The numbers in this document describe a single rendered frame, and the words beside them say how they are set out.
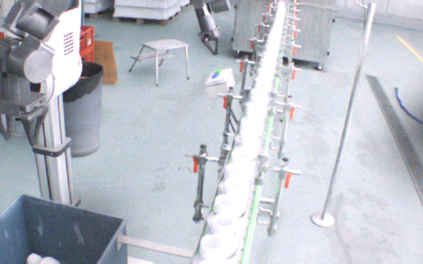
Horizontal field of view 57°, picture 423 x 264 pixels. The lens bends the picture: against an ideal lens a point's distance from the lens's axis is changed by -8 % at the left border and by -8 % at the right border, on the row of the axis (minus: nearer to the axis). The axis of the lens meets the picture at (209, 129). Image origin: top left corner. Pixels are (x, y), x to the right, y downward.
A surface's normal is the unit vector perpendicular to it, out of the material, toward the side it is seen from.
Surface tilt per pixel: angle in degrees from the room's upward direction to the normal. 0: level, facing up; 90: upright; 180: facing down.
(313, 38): 90
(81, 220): 90
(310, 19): 90
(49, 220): 90
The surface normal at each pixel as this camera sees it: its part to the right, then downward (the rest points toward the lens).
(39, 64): 0.79, 0.33
